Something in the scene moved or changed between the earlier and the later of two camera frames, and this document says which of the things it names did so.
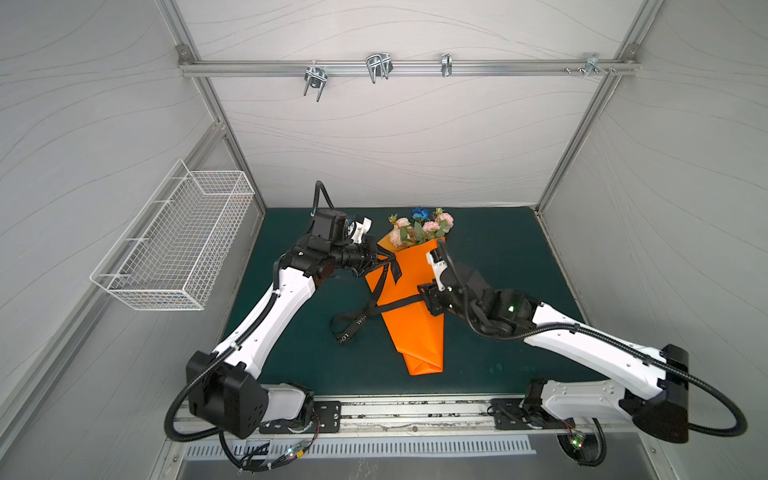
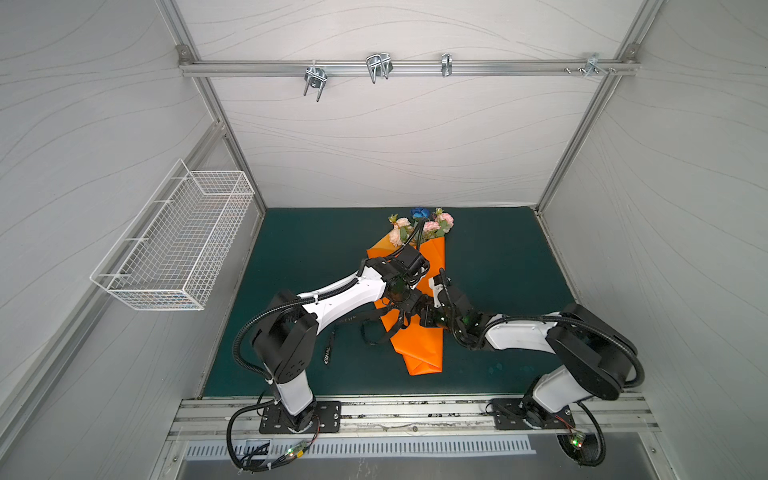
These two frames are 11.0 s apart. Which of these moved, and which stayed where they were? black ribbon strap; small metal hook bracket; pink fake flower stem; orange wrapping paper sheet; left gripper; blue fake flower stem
Moved: left gripper; black ribbon strap
Stayed: blue fake flower stem; small metal hook bracket; pink fake flower stem; orange wrapping paper sheet
